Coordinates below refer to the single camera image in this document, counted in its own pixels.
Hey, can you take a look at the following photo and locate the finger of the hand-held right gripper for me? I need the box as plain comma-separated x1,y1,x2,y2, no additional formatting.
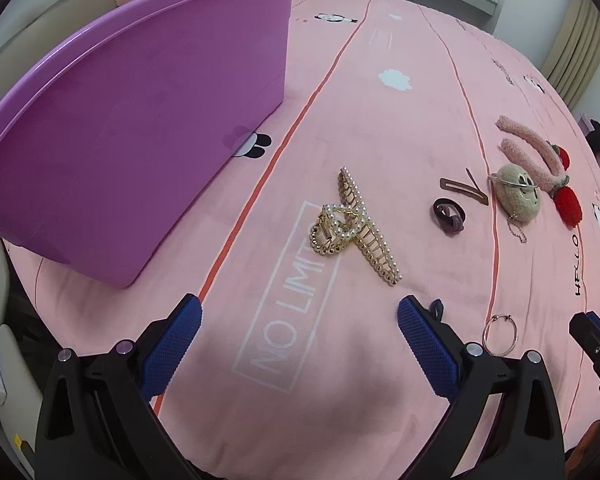
568,311,600,403

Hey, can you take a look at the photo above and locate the pink printed bedsheet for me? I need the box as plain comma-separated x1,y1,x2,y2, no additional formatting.
2,0,600,480

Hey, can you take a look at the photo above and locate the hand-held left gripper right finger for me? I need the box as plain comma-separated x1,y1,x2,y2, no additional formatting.
396,295,566,480

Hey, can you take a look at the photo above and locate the thin silver hoop ring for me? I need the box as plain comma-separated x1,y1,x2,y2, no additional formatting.
481,315,519,358

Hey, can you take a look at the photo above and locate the small gold pearl claw clip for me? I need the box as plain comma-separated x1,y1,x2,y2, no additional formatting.
307,202,370,257

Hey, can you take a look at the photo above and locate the purple hair tie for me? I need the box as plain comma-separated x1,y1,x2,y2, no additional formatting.
432,197,466,235

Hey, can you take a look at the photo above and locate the brown snap hair clip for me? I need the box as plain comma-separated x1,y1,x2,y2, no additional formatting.
440,167,490,207

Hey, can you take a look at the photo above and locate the beige curtain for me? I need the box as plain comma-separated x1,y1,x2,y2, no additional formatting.
540,0,600,111

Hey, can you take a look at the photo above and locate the pink headband with red cherries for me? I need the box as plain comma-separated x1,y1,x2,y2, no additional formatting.
496,115,583,230

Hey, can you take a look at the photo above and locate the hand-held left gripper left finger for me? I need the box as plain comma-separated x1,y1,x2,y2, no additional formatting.
34,294,203,480

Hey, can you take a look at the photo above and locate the beige plush smiley keychain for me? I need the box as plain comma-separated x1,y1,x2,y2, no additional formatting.
487,162,543,245

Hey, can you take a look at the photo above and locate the purple plastic basin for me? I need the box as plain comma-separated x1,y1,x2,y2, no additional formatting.
0,0,312,290

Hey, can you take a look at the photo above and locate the long gold pearl claw clip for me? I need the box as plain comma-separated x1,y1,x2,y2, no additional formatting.
337,167,403,288

